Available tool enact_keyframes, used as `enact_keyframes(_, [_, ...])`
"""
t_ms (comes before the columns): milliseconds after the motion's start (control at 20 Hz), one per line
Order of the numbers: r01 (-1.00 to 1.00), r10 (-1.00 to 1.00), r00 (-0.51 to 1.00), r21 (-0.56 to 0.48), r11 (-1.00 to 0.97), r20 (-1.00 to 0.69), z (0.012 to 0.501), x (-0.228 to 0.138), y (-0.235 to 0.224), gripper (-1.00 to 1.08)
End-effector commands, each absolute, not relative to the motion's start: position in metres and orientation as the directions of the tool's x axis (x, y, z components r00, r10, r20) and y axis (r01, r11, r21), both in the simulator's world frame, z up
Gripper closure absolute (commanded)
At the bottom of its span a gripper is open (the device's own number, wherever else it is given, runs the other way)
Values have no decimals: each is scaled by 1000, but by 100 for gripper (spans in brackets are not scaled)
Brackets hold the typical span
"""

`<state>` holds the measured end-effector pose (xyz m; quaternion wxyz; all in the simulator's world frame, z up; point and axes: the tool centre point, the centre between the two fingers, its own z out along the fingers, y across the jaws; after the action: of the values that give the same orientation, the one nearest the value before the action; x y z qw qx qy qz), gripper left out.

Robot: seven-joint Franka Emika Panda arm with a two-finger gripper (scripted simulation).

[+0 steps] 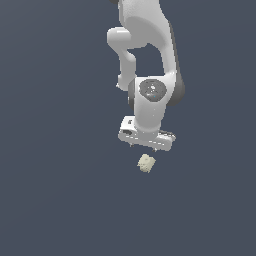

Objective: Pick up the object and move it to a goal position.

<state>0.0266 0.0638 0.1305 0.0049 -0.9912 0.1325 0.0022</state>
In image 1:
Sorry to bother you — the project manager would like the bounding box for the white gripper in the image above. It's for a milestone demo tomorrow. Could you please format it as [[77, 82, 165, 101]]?
[[117, 115, 177, 153]]

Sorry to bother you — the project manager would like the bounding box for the small beige block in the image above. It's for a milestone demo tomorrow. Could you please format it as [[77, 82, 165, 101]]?
[[136, 153, 157, 174]]

